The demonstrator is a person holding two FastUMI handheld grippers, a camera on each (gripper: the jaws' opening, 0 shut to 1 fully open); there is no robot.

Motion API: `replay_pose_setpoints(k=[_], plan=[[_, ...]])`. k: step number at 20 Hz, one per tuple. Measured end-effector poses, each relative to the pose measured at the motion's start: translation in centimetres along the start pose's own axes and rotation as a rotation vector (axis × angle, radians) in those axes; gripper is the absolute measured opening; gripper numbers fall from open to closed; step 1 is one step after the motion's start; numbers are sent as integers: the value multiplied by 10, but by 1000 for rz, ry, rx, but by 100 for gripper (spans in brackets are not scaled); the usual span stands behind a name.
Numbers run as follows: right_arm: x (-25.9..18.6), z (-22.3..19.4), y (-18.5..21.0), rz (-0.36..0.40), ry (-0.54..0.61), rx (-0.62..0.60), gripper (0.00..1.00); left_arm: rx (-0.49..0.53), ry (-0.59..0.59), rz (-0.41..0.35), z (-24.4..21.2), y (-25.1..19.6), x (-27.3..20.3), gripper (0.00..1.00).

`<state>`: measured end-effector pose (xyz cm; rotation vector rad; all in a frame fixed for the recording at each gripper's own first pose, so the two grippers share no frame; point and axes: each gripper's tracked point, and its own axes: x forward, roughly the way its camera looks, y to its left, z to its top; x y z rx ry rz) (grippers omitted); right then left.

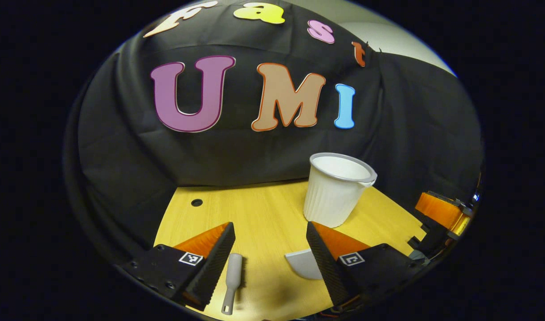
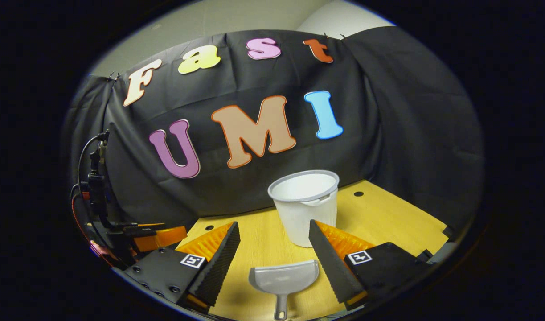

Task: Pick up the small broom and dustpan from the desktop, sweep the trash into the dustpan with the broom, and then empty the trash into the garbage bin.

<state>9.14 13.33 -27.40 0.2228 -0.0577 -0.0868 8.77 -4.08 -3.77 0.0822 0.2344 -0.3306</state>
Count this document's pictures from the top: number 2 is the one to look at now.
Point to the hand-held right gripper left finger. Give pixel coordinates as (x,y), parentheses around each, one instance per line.
(219,267)

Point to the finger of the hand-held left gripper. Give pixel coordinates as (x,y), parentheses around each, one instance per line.
(165,238)

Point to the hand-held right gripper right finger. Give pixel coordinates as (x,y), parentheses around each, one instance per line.
(331,267)

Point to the grey plastic dustpan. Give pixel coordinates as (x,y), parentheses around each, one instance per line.
(283,278)

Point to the white ribbed garbage bin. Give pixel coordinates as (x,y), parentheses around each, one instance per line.
(299,218)

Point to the black backdrop cloth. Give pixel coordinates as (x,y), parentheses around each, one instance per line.
(388,133)

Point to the black desk edge bracket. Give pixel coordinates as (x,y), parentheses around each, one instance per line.
(448,232)
(424,256)

